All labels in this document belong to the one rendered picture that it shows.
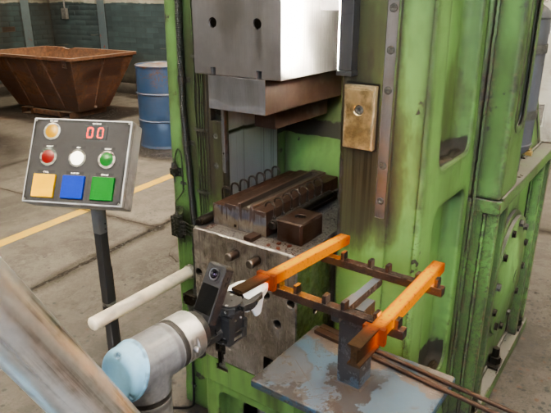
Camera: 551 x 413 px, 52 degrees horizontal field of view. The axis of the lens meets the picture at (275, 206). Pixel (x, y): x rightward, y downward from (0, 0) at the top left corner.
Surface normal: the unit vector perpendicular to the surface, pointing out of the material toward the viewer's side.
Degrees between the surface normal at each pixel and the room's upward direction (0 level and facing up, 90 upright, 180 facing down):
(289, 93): 90
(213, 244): 90
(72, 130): 60
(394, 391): 0
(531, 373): 0
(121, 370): 84
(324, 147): 90
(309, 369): 0
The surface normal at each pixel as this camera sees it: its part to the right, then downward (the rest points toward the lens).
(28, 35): 0.87, 0.18
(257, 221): -0.58, 0.29
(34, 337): 0.76, -0.04
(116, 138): -0.15, -0.17
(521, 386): 0.00, -0.94
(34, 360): 0.44, 0.26
